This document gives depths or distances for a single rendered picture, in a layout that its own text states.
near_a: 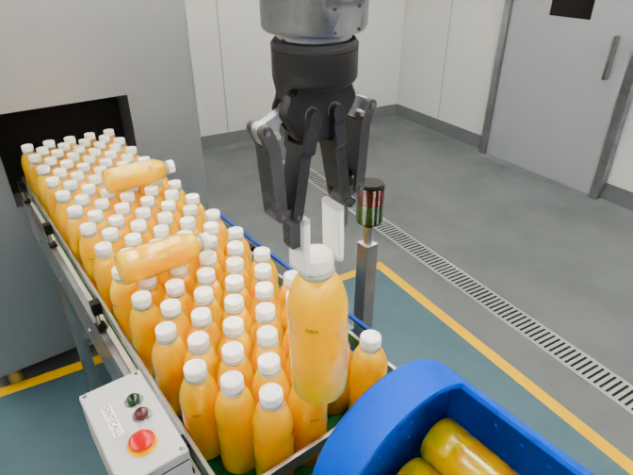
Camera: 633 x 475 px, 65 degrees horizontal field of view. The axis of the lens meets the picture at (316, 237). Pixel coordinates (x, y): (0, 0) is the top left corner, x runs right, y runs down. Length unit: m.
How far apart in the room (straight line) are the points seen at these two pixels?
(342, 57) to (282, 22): 0.05
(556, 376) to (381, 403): 2.03
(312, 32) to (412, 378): 0.46
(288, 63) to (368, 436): 0.44
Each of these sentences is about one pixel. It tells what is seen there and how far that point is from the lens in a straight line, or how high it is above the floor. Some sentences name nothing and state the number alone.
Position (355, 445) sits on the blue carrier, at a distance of 0.66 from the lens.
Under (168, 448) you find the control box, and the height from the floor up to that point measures 1.10.
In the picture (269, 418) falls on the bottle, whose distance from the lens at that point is 0.85.
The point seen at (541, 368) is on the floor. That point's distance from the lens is 2.67.
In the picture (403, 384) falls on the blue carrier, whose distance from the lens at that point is 0.68.
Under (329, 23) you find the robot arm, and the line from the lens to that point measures 0.41.
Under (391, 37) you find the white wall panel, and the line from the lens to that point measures 5.88.
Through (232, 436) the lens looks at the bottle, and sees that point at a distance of 0.93.
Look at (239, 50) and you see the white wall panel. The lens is 5.01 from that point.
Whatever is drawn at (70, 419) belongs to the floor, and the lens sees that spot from 2.47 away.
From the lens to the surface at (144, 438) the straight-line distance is 0.82.
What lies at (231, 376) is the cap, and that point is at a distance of 0.88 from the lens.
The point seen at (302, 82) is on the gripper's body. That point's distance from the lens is 0.42.
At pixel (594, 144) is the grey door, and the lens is 4.45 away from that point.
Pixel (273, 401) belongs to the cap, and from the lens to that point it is 0.83.
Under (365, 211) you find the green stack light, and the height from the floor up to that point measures 1.20.
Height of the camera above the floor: 1.72
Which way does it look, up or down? 30 degrees down
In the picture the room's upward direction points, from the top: straight up
